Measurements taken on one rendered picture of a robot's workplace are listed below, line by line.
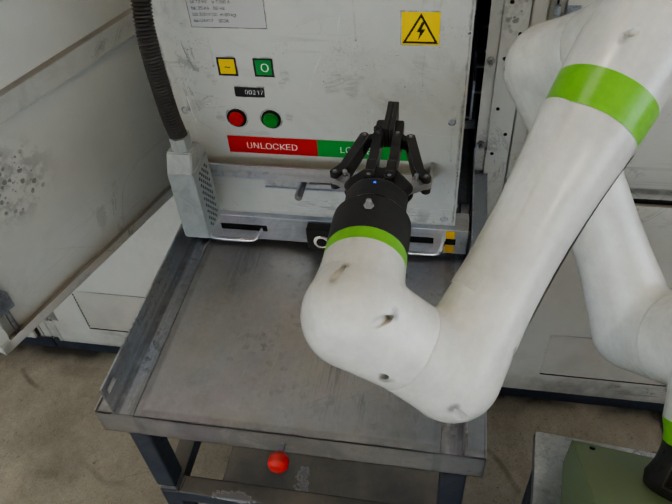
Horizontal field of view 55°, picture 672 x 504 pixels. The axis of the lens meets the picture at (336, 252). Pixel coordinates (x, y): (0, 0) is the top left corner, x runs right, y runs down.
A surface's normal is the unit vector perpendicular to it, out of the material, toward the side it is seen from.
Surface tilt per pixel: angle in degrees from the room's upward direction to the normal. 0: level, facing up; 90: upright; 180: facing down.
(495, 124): 90
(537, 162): 42
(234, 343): 0
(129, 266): 90
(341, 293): 17
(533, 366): 90
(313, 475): 0
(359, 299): 24
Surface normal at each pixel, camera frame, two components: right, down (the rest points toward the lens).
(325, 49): -0.17, 0.70
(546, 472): -0.06, -0.71
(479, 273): -0.54, -0.41
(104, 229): 0.89, 0.29
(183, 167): -0.18, 0.26
